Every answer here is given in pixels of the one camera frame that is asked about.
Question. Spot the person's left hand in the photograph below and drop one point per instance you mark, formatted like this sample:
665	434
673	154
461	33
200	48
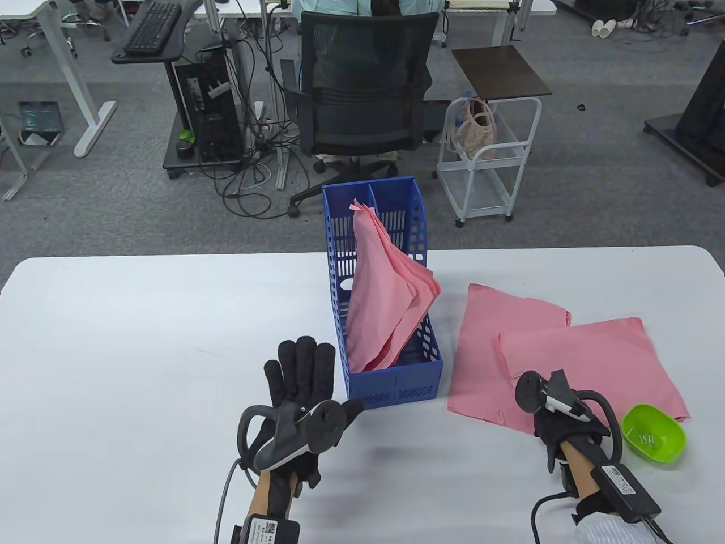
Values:
306	374

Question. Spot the person's right hand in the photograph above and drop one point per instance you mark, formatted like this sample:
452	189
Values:
566	433

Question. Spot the pink paper stack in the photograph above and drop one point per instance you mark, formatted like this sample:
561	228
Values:
374	306
612	357
427	292
487	351

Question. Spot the person's left forearm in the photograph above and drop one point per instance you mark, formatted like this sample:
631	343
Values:
261	498

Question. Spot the person's right forearm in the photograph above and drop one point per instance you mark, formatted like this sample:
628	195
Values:
578	464

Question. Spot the black handheld controller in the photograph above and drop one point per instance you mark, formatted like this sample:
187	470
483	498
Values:
529	391
283	445

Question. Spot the blue plastic file holder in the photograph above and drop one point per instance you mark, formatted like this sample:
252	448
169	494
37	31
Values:
396	391

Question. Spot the green plastic bowl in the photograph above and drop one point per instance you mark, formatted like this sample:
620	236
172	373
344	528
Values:
671	433

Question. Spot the black computer cart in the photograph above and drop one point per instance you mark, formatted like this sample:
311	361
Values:
187	164

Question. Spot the white rolling cart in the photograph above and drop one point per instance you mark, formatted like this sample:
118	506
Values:
481	195

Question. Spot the black computer tower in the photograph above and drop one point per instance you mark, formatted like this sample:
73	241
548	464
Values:
218	124

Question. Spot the small green object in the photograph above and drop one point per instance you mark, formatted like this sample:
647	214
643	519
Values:
186	136

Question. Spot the black mesh office chair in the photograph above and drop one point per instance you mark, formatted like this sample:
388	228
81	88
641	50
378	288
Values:
362	113

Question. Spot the beige handbag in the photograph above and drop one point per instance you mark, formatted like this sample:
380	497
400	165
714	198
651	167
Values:
476	136

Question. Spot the black floor stand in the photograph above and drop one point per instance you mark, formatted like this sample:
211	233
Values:
702	113

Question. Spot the dark teal floor box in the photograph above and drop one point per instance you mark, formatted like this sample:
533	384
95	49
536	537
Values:
39	119

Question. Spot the black keyboard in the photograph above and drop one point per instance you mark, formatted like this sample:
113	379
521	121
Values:
153	28

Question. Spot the white plastic cup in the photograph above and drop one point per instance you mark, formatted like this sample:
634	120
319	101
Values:
609	28
597	28

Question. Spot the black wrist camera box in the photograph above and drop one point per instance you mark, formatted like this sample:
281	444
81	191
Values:
266	530
623	490

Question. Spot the white desk frame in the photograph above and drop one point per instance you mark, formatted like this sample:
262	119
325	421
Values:
16	187

